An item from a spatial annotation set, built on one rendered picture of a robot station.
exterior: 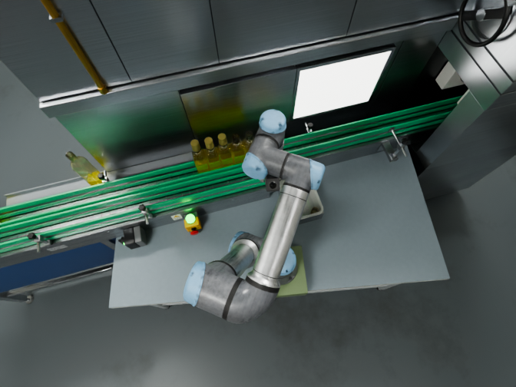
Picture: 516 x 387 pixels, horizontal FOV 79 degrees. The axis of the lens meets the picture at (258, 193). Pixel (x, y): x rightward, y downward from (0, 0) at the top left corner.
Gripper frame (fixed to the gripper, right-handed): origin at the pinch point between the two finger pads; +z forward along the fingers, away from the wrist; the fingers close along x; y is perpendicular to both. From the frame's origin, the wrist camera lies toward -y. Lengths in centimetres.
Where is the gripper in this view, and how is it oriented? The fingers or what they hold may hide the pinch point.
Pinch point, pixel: (269, 180)
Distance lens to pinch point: 118.2
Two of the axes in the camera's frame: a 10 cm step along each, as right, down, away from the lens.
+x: -10.0, 0.5, -0.1
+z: 0.1, 4.1, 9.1
